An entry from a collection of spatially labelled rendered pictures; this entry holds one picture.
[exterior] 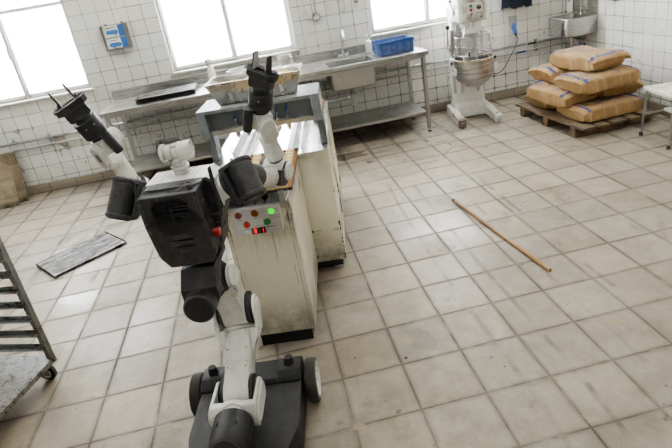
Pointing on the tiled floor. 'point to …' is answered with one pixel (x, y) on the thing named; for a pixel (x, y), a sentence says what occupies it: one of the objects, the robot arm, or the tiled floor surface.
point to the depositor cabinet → (314, 187)
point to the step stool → (658, 110)
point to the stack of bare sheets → (80, 254)
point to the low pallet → (582, 122)
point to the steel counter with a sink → (361, 64)
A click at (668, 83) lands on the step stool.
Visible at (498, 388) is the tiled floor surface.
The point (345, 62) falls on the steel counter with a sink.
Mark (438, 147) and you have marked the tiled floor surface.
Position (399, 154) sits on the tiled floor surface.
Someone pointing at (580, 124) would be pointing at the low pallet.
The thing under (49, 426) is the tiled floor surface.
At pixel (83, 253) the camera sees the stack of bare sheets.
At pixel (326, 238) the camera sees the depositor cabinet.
